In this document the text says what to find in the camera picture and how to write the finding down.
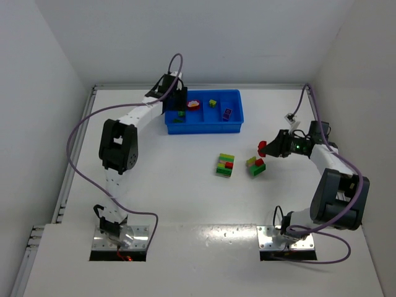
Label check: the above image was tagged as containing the red curved lego brick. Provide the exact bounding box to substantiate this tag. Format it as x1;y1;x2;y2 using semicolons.
257;140;267;157

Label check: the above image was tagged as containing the red flower lego brick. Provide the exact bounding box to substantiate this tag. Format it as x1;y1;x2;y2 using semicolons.
187;100;200;111

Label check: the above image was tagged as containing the lime lego brick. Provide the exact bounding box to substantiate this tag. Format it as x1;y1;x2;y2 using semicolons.
209;100;217;108

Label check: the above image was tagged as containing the purple paw lego brick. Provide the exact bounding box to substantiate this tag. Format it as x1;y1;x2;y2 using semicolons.
222;108;233;121

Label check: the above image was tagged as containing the large lego block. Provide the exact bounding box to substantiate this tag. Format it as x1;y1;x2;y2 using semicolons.
216;153;235;177

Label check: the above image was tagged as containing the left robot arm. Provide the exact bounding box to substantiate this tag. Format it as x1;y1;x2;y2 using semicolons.
94;72;187;241

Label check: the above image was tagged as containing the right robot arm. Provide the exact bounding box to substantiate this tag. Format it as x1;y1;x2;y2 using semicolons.
257;121;370;242

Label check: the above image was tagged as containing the small stacked lego block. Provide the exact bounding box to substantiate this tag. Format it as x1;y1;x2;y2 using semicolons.
246;157;266;177

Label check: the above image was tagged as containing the blue plastic sorting bin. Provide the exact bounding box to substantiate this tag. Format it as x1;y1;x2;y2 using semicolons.
165;90;244;134

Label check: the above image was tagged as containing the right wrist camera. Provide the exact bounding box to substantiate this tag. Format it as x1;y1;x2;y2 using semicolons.
285;113;300;134

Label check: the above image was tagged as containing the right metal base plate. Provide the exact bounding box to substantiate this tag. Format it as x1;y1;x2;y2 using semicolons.
257;225;315;251

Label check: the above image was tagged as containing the metal base plate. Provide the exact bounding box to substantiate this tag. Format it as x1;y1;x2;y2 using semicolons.
257;225;315;251
92;225;149;251

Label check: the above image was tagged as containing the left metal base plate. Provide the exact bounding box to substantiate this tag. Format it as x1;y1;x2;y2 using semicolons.
92;225;149;251

